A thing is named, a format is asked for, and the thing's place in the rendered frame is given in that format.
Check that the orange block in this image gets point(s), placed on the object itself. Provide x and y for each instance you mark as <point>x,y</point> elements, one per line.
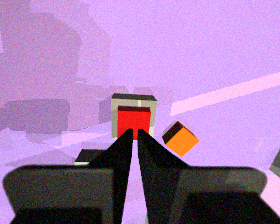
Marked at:
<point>179,139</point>

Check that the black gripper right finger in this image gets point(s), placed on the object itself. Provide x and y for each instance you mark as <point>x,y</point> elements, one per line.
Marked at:
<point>167,180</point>

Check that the red button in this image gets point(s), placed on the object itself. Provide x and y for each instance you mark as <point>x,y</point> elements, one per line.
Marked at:
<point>132,111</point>

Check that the blue button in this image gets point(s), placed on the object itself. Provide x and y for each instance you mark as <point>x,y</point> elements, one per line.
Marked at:
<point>87,155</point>

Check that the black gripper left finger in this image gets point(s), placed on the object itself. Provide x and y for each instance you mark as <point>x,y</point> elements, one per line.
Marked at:
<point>101,183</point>

